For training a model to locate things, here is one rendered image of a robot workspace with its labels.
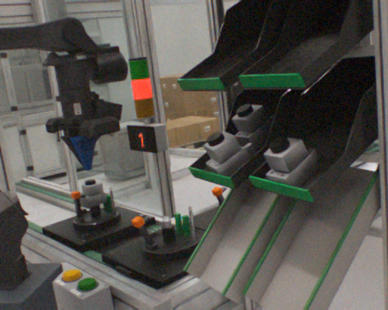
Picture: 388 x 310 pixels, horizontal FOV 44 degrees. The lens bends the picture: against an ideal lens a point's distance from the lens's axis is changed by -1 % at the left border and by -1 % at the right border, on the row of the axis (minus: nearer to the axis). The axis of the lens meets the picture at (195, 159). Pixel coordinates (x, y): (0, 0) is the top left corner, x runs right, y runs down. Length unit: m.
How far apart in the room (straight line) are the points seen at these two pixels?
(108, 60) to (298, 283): 0.52
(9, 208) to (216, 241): 0.38
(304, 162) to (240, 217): 0.26
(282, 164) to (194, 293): 0.40
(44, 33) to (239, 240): 0.51
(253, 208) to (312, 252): 0.17
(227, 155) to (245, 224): 0.17
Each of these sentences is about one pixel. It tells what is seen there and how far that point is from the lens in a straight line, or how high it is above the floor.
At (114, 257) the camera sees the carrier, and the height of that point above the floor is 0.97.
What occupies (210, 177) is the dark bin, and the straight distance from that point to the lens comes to 0.82.
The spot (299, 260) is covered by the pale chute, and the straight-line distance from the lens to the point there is 0.83.
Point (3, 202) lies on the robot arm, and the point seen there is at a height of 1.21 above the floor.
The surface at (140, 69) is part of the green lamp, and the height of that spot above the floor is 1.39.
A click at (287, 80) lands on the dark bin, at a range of 0.67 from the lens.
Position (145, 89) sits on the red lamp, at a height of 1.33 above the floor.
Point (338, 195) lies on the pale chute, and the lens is 0.85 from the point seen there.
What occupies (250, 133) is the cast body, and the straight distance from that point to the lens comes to 0.85.
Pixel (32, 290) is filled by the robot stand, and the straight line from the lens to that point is 0.87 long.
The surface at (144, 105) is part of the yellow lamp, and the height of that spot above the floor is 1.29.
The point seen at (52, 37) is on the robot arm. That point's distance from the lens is 0.88.
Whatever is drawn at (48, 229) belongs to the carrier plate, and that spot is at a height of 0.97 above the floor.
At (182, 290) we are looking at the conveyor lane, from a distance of 0.98.
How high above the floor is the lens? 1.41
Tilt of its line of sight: 13 degrees down
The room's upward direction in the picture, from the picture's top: 7 degrees counter-clockwise
